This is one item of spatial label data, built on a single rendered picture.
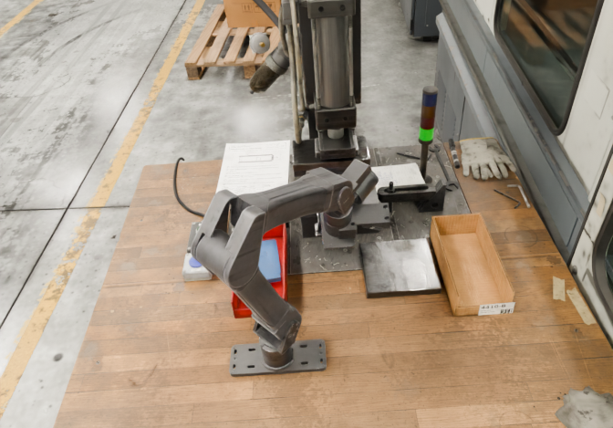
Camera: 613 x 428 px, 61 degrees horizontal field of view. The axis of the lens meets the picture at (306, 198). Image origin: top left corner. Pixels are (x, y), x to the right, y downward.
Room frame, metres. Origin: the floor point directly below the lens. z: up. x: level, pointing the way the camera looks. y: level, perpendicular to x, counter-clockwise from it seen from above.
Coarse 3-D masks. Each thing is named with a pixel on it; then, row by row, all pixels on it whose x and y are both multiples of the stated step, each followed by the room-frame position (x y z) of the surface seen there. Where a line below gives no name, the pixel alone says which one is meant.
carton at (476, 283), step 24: (432, 216) 0.92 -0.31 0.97; (456, 216) 0.91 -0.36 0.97; (480, 216) 0.90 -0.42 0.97; (432, 240) 0.89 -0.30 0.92; (456, 240) 0.89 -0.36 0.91; (480, 240) 0.88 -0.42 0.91; (456, 264) 0.82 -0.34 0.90; (480, 264) 0.81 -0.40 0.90; (456, 288) 0.69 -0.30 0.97; (480, 288) 0.74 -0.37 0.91; (504, 288) 0.70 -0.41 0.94; (456, 312) 0.67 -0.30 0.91; (480, 312) 0.67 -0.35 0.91; (504, 312) 0.67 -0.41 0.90
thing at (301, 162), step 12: (324, 132) 1.01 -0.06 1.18; (336, 132) 0.98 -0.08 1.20; (348, 132) 1.01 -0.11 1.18; (300, 144) 1.03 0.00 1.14; (312, 144) 1.03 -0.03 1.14; (324, 144) 0.97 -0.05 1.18; (336, 144) 0.96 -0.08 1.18; (348, 144) 0.96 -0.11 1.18; (360, 144) 1.01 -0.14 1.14; (300, 156) 0.99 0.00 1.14; (312, 156) 0.98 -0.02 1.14; (324, 156) 0.94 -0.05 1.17; (336, 156) 0.94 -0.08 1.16; (348, 156) 0.94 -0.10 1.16; (360, 156) 0.96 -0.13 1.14; (300, 168) 0.96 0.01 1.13; (312, 168) 0.96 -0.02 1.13; (324, 168) 0.95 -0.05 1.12; (336, 168) 0.95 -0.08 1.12
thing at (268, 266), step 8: (272, 240) 0.95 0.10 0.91; (264, 248) 0.92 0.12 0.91; (272, 248) 0.92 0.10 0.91; (272, 256) 0.89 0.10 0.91; (264, 264) 0.87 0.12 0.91; (272, 264) 0.87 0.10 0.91; (264, 272) 0.84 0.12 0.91; (272, 272) 0.84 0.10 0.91; (272, 280) 0.81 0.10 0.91; (280, 280) 0.82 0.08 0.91
